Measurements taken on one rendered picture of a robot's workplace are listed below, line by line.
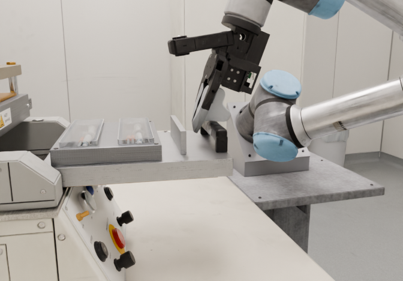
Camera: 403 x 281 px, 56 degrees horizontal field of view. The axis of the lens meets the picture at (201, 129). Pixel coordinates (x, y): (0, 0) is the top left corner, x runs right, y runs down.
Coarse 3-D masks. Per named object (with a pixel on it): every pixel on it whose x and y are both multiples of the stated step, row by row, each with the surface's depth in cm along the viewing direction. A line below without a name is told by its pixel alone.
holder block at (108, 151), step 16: (112, 128) 70; (112, 144) 59; (144, 144) 59; (160, 144) 59; (64, 160) 56; (80, 160) 57; (96, 160) 57; (112, 160) 57; (128, 160) 58; (144, 160) 58
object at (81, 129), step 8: (80, 120) 73; (88, 120) 73; (96, 120) 73; (72, 128) 66; (80, 128) 66; (88, 128) 66; (96, 128) 66; (64, 136) 60; (72, 136) 60; (80, 136) 60; (88, 136) 60; (96, 136) 60
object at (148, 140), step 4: (148, 120) 73; (120, 140) 58; (124, 140) 58; (128, 140) 58; (132, 140) 58; (136, 140) 58; (140, 140) 58; (144, 140) 58; (148, 140) 59; (152, 140) 59; (120, 144) 58; (124, 144) 58; (128, 144) 58; (132, 144) 58; (136, 144) 58; (140, 144) 59
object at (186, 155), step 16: (176, 128) 66; (176, 144) 67; (192, 144) 69; (208, 144) 69; (48, 160) 59; (160, 160) 59; (176, 160) 59; (192, 160) 59; (208, 160) 59; (224, 160) 60; (64, 176) 56; (80, 176) 56; (96, 176) 56; (112, 176) 57; (128, 176) 57; (144, 176) 58; (160, 176) 58; (176, 176) 59; (192, 176) 59; (208, 176) 60; (224, 176) 60
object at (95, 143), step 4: (68, 128) 66; (100, 128) 66; (100, 132) 64; (60, 140) 57; (96, 140) 57; (60, 144) 56; (64, 144) 56; (68, 144) 56; (72, 144) 56; (76, 144) 57; (80, 144) 57; (84, 144) 57; (88, 144) 57; (92, 144) 57; (96, 144) 57
